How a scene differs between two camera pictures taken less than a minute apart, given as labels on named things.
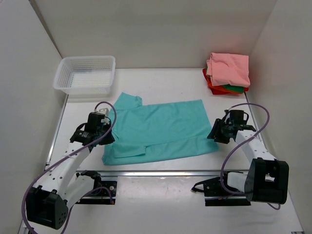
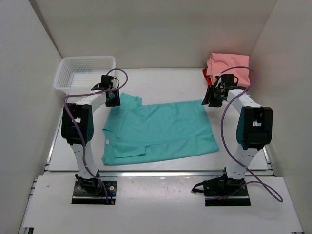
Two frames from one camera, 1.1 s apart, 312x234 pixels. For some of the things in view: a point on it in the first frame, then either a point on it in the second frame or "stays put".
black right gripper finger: (215, 132) -> (208, 95)
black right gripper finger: (222, 140) -> (215, 104)
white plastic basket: (87, 76) stays put
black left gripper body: (104, 128) -> (115, 101)
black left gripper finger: (108, 138) -> (112, 98)
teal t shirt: (158, 131) stays put
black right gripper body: (224, 129) -> (216, 95)
